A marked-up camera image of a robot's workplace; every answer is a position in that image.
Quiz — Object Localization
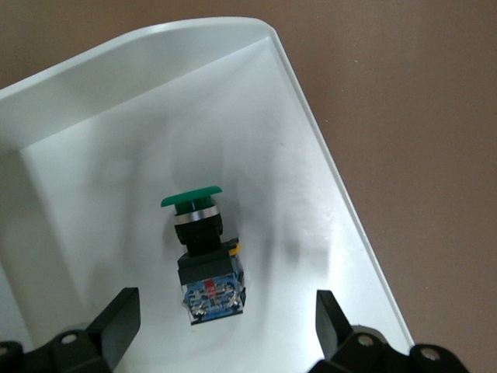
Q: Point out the green push button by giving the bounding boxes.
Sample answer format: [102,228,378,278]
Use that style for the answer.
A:
[160,185,248,326]

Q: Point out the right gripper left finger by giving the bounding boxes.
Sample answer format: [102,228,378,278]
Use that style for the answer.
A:
[0,286,141,373]

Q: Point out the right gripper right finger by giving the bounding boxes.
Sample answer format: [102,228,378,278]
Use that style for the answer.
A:
[308,289,478,373]

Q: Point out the white drawer with button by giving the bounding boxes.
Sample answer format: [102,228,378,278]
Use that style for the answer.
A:
[0,15,416,373]

